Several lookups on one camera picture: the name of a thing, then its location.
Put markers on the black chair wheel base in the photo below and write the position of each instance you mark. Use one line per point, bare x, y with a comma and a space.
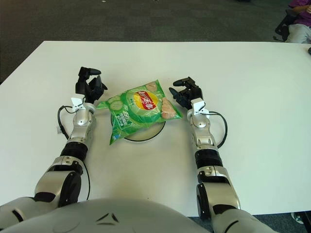
297, 216

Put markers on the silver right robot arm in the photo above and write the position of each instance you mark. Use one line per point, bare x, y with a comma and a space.
204, 136

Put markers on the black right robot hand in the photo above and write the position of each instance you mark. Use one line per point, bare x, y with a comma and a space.
194, 93

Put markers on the white plate black rim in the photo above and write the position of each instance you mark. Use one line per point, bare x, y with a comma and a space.
148, 132

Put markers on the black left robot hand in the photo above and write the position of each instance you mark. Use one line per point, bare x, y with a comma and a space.
83, 88

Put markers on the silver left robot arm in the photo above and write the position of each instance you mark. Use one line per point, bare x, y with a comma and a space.
80, 128

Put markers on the grey robot torso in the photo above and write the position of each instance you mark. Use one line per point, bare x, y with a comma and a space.
73, 218

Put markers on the seated person purple shirt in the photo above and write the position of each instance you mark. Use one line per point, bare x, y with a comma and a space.
301, 34

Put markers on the black office chair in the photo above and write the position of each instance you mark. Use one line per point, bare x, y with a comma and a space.
283, 26

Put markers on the green potato chips bag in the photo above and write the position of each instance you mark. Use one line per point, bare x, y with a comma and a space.
138, 109

